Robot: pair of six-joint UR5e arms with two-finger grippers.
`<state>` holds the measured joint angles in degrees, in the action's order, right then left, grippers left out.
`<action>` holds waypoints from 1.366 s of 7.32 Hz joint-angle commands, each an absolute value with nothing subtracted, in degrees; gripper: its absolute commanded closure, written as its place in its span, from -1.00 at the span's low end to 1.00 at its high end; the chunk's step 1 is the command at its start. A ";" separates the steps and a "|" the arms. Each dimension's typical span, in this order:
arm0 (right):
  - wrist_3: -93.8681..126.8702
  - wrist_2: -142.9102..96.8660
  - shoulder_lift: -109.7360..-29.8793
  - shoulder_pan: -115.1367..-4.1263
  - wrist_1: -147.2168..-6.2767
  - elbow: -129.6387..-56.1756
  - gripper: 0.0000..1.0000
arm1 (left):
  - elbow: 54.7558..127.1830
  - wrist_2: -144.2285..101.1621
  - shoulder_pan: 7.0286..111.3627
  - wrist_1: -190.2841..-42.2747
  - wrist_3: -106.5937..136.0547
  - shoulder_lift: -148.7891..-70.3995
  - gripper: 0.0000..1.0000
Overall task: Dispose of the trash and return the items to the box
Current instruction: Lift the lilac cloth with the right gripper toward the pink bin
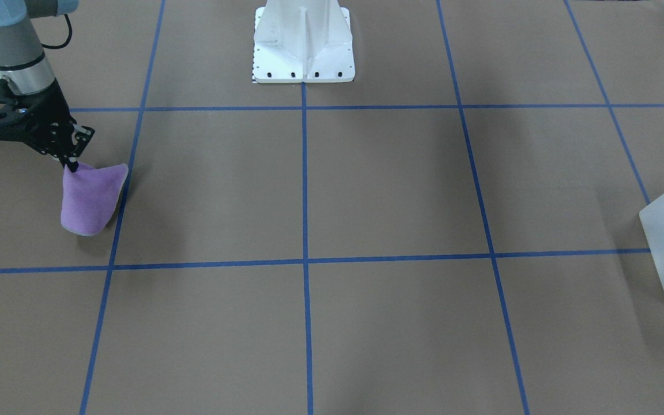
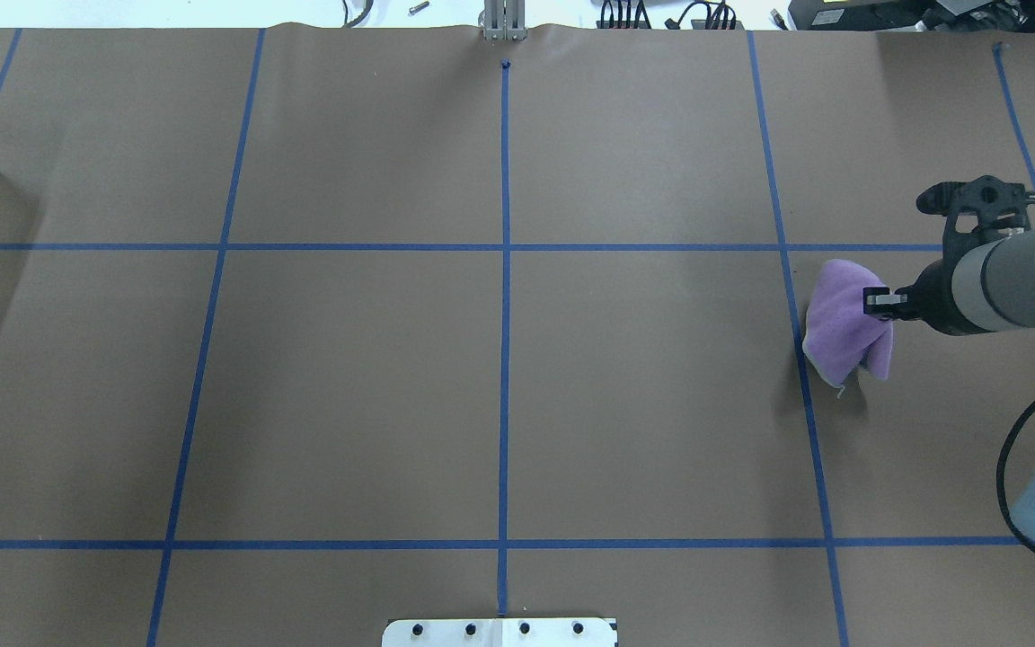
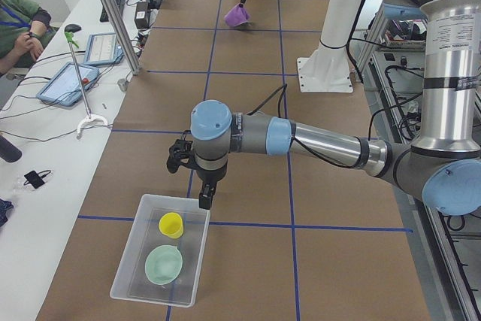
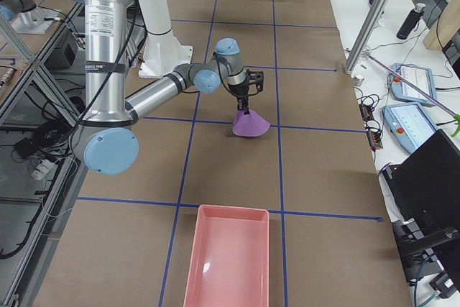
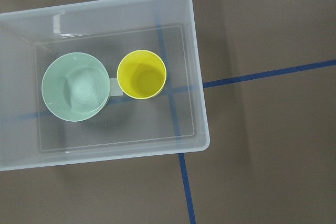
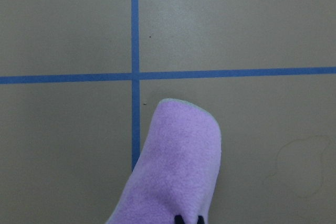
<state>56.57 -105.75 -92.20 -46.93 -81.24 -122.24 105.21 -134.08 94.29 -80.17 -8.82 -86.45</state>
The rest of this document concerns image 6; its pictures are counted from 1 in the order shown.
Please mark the purple microfiber cloth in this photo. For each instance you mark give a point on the purple microfiber cloth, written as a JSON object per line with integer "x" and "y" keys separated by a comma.
{"x": 177, "y": 170}

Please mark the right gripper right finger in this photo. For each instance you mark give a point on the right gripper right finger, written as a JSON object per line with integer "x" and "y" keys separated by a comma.
{"x": 200, "y": 220}

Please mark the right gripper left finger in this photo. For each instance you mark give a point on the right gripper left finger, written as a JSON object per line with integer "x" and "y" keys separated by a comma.
{"x": 178, "y": 219}

